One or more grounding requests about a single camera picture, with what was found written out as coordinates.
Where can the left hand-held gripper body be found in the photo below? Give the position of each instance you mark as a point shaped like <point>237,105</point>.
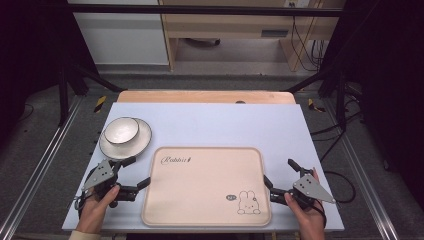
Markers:
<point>100,175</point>

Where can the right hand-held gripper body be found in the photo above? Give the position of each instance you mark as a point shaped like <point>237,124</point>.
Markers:
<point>311,188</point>

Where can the person's right hand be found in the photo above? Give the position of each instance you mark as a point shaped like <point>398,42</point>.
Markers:
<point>310,220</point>

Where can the person's left hand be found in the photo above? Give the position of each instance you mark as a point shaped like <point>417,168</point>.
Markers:
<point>95,213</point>

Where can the white plate dark rim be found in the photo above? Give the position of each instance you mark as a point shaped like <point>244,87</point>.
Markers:
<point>131,150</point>

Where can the white bowl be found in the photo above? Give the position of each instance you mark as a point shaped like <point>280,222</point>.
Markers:
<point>121,130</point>

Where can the beige tray rabbit print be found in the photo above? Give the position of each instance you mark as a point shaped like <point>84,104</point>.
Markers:
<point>206,186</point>

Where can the yellow black striped tape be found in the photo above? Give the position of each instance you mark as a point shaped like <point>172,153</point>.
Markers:
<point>100,104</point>
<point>313,105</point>

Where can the black metal stand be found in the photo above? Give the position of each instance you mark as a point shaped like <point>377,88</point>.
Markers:
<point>340,100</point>
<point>63,96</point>

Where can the wooden table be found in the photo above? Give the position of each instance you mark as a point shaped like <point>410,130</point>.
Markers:
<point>200,96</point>

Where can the white cabinet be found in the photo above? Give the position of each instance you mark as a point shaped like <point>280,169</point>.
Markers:
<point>120,36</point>

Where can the black curtain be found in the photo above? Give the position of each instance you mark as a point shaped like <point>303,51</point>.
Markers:
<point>390,83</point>
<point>33,50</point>

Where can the light wooden desk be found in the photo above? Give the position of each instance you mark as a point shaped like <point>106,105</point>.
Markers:
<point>230,25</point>

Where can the aluminium floor rail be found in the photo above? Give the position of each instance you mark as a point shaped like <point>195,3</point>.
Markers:
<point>363,173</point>
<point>36,173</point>

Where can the black horizontal frame bar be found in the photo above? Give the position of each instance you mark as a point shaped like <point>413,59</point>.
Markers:
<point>200,10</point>

